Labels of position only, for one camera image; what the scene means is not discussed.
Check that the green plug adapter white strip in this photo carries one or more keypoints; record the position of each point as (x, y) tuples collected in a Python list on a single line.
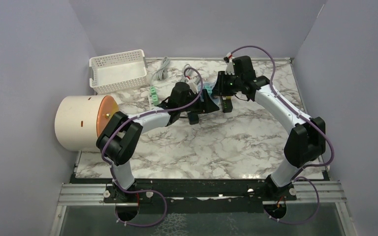
[(154, 96)]

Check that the white power strip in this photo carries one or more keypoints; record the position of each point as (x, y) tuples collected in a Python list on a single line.
[(150, 103)]

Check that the cream cylinder container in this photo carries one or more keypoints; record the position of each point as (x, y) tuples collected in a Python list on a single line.
[(81, 119)]

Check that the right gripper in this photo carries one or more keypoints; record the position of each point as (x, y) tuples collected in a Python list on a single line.
[(219, 88)]

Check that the blue round power socket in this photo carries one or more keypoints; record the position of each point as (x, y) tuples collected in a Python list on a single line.
[(209, 90)]

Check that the white plastic basket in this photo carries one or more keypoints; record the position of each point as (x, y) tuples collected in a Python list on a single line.
[(117, 72)]

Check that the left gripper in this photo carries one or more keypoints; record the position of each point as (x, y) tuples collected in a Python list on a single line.
[(207, 106)]

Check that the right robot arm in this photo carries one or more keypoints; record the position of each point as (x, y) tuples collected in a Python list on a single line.
[(305, 141)]

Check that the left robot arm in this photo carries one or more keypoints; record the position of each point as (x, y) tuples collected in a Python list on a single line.
[(119, 139)]

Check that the black power strip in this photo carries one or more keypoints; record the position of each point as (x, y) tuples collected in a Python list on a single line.
[(193, 118), (226, 104)]

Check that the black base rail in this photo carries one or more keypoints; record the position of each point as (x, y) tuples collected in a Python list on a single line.
[(156, 196)]

